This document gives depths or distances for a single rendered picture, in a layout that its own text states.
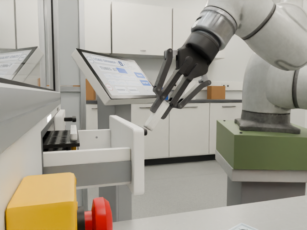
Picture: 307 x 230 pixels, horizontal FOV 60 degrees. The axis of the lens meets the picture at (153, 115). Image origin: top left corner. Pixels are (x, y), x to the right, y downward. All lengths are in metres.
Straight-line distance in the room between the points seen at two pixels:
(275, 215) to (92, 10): 3.62
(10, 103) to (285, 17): 0.60
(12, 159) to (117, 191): 1.30
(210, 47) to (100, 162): 0.33
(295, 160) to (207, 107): 3.05
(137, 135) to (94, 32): 3.47
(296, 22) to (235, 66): 4.29
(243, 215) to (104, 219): 0.36
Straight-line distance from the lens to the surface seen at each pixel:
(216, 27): 0.60
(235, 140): 0.82
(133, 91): 1.39
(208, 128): 3.91
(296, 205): 0.63
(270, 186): 0.94
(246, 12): 0.64
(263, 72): 0.91
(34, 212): 0.20
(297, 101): 0.89
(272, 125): 0.92
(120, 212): 1.57
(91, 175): 0.44
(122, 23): 3.94
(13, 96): 0.22
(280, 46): 0.68
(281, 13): 0.70
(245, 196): 0.93
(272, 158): 0.86
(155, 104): 0.57
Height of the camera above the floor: 0.98
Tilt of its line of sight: 4 degrees down
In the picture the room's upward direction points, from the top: straight up
